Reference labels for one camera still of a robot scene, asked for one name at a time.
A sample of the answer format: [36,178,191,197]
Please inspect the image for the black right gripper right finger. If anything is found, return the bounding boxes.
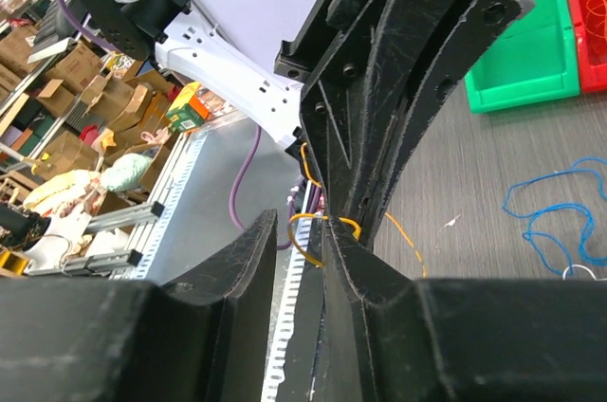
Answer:
[322,220,606,401]

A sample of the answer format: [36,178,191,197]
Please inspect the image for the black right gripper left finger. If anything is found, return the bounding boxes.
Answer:
[1,210,277,401]

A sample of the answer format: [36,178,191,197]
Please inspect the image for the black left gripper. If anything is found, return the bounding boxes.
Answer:
[274,0,532,248]

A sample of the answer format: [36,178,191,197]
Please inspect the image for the white cable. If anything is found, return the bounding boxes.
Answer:
[562,264,597,281]

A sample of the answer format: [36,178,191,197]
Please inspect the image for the orange cable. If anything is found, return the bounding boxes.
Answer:
[581,0,607,66]

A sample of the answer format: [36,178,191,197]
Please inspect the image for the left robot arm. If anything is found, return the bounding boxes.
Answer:
[81,0,534,247]

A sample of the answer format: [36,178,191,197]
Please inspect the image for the lower green storage bin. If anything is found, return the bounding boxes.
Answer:
[465,0,580,114]

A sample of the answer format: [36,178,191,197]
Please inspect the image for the red storage bin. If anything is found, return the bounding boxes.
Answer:
[567,0,606,93]

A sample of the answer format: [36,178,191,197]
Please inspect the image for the white slotted cable duct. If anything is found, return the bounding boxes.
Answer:
[114,126,304,401]

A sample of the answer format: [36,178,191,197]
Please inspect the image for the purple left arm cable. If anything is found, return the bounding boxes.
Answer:
[51,0,314,251]

